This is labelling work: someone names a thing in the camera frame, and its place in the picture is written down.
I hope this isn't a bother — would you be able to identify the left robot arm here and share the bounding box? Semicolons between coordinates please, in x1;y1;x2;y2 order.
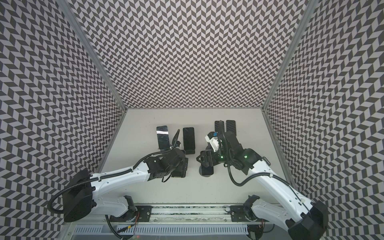
63;148;188;223

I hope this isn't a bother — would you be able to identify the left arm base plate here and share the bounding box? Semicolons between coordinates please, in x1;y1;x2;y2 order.
109;205;153;223

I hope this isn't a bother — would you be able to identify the aluminium mounting rail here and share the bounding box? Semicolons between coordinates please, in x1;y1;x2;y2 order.
64;203;319;226

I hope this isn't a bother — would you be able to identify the phone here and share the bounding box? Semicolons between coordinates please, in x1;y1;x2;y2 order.
214;121;222;133
183;127;196;149
156;126;170;151
171;158;189;178
199;165;214;177
226;120;237;136

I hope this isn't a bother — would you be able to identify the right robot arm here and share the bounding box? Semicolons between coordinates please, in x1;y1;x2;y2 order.
197;132;329;240

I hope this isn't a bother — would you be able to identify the front middle grey stand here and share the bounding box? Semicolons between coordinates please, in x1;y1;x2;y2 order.
199;168;213;178

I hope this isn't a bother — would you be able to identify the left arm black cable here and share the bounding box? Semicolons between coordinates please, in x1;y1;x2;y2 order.
47;128;181;214

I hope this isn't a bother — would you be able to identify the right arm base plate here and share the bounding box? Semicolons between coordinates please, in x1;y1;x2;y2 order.
230;205;257;223

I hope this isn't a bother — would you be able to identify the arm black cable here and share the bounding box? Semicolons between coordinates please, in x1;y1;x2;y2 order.
218;120;290;187
47;128;181;214

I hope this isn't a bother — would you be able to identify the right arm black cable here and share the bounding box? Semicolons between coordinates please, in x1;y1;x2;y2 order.
218;120;290;187

